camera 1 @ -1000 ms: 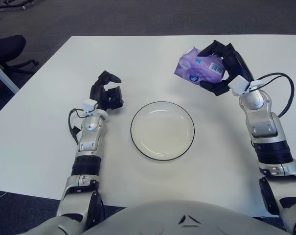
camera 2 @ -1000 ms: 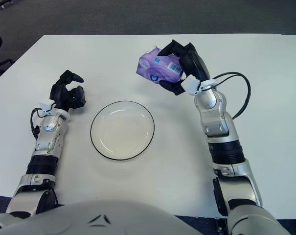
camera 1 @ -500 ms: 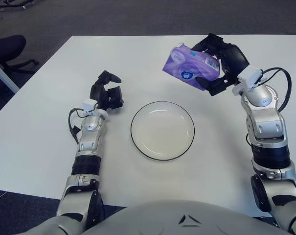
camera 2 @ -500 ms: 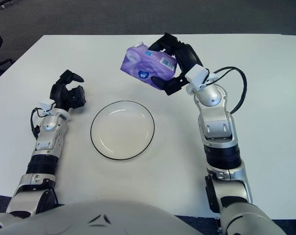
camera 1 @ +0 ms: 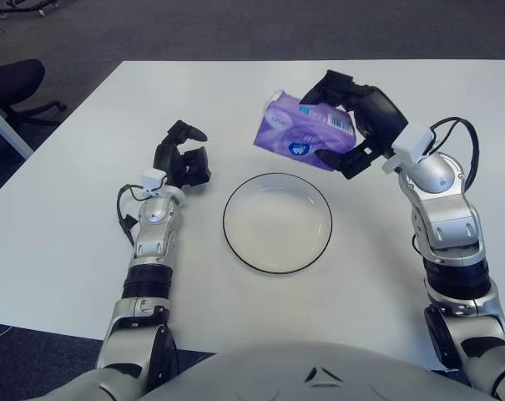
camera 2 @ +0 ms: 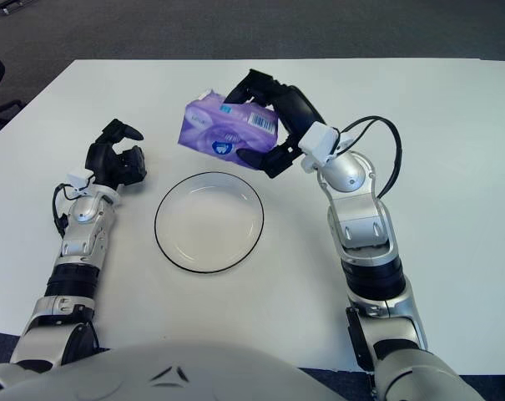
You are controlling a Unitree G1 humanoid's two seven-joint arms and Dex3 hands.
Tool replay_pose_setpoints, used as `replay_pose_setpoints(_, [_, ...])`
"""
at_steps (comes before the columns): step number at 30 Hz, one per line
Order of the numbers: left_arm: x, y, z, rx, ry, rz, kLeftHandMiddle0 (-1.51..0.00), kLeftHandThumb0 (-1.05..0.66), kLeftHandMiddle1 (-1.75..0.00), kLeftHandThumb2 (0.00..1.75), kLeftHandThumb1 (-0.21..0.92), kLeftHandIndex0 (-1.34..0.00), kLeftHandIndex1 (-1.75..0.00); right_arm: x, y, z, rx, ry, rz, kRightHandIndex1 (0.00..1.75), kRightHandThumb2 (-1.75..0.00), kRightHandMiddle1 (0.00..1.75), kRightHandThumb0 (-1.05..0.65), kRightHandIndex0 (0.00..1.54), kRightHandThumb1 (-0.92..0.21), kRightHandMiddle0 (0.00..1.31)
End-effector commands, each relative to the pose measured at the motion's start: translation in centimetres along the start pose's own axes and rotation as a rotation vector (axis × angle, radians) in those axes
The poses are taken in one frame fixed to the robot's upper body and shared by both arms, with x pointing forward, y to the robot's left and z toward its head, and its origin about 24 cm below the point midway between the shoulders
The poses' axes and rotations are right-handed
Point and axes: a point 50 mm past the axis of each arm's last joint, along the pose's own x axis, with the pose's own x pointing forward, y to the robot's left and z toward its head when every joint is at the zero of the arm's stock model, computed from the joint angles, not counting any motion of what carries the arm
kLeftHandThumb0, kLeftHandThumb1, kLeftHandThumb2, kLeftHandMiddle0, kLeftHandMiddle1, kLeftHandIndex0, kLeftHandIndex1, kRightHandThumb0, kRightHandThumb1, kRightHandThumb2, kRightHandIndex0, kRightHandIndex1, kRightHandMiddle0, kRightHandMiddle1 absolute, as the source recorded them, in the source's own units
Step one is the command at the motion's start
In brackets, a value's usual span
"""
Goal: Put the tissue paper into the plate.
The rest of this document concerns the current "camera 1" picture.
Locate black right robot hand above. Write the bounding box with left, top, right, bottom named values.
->
left=298, top=69, right=410, bottom=181

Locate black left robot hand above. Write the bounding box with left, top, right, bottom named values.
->
left=153, top=119, right=213, bottom=189

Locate purple tissue paper pack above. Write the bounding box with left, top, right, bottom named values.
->
left=251, top=89, right=358, bottom=172

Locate white plate with black rim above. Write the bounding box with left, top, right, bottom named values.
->
left=222, top=172, right=334, bottom=276

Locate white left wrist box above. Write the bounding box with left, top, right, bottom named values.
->
left=141, top=169, right=168, bottom=197

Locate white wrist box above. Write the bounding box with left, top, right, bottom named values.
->
left=141, top=169, right=168, bottom=197
left=381, top=123, right=437, bottom=175

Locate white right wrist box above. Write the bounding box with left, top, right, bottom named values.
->
left=381, top=123, right=437, bottom=175

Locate white desk leg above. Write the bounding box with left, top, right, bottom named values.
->
left=0, top=102, right=35, bottom=160

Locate black office chair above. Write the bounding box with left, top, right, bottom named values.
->
left=0, top=53, right=66, bottom=125

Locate black wheeled rack base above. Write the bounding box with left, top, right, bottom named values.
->
left=0, top=0, right=69, bottom=18

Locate grey robot torso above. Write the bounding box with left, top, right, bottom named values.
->
left=43, top=340, right=505, bottom=401

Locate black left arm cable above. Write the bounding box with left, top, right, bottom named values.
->
left=116, top=185, right=151, bottom=247

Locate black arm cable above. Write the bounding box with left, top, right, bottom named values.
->
left=429, top=117, right=481, bottom=193
left=116, top=185, right=151, bottom=247

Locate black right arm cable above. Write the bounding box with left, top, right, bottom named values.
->
left=429, top=117, right=481, bottom=193

